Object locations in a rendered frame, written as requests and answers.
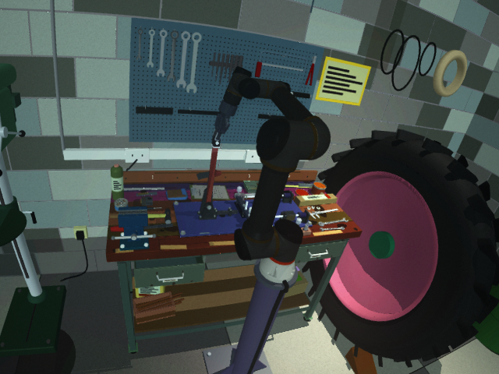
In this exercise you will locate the black rod clevis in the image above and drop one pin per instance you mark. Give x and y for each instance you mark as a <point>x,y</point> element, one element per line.
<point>288,215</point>

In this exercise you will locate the green tray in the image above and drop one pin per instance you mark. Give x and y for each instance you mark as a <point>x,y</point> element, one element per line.
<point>220,191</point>

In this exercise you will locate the round grey grid disc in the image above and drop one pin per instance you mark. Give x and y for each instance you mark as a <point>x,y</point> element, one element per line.
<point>121,203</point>

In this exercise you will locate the large silver spanner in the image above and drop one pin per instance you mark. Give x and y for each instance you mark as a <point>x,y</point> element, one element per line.
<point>183,58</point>

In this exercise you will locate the beige box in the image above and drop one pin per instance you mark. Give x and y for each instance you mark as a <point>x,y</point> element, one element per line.
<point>316,199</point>

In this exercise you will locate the purple mat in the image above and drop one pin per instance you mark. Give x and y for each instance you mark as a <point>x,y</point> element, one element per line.
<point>132,192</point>

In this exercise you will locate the dark punch set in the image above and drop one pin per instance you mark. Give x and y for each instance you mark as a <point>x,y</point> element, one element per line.
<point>222,65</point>

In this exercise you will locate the green drill press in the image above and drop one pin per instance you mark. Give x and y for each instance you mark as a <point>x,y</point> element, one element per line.
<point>33,315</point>

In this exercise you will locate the green spray can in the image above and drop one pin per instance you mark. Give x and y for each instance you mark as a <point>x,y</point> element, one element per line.
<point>117,183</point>

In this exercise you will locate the red pliers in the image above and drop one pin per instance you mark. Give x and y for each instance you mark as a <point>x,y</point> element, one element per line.
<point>310,72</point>

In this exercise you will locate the small black block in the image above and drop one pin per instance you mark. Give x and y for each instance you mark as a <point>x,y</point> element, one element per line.
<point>147,201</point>

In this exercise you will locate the yellow label tin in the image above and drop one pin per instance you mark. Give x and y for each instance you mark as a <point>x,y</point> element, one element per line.
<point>148,291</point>

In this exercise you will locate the small silver spanner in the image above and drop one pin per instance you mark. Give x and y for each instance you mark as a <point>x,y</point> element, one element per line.
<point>151,47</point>

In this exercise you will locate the orange tin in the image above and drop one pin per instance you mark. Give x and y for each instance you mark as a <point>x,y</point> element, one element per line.
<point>320,187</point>

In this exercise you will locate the brown wooden strip bundle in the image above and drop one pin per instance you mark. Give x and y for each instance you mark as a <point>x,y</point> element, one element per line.
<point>156,308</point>

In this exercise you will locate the black tractor tyre pink rim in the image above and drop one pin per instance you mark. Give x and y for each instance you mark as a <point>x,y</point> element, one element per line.
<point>448,195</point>

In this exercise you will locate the grey green drawer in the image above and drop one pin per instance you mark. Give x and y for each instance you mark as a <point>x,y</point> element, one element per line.
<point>169,270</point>
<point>323,251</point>

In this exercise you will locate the red tin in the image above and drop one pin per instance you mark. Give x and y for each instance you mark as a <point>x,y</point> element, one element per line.
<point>302,192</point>

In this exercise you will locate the grey wall pipe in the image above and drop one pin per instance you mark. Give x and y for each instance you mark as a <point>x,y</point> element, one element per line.
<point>57,78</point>

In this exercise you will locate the black tool rail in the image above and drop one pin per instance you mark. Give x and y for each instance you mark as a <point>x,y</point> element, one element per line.
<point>154,110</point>
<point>197,112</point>

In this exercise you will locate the medium silver spanner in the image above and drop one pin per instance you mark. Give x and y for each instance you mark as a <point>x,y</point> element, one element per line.
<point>161,52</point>

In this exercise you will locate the blue bench vise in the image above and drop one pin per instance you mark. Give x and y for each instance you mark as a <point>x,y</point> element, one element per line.
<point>132,226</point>

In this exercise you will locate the green machine part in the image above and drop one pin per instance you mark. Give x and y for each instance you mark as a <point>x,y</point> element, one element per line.
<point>487,311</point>

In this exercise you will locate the yellow wall notice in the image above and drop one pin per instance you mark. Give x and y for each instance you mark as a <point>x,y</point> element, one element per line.
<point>343,81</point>

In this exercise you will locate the yellow wall socket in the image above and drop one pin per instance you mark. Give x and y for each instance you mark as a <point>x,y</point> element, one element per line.
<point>80,232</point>

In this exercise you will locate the brown top workbench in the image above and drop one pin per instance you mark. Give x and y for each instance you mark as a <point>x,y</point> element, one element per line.
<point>187,249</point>

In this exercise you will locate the brown spanner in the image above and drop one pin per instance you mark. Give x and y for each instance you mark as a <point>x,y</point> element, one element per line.
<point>172,54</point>

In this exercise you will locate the grey evener bar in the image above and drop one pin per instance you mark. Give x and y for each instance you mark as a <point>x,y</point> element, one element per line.
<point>246,205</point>

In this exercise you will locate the blue pegboard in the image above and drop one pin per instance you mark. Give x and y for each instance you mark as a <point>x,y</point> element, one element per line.
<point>175,124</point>

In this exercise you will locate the dark lever pivot bracket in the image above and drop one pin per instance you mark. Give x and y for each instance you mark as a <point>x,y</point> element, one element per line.
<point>207,213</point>

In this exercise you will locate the dark linkage rod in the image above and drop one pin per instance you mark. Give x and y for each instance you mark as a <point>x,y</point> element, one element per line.
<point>228,212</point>

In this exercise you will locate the blue linkage base plate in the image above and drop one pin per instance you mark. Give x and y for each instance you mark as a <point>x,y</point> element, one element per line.
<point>218,224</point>

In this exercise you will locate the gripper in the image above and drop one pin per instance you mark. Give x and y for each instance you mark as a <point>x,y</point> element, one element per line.
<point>222,124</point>

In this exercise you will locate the white pin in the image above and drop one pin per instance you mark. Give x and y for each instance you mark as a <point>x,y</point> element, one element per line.
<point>238,192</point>

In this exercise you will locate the largest silver spanner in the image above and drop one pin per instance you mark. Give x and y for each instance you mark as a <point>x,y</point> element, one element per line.
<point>193,62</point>

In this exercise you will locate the brown spanner tray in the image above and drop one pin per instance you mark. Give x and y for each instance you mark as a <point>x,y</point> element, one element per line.
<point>331,218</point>

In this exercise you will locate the orange wheel stand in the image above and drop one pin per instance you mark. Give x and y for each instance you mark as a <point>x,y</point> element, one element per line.
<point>362,360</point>

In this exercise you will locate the red handbrake lever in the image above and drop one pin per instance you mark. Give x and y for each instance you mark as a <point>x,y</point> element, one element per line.
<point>211,175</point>

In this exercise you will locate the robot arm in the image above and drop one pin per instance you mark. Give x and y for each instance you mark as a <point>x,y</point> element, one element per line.
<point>290,132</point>

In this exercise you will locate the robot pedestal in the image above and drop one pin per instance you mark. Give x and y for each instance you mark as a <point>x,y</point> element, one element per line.
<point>253,323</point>

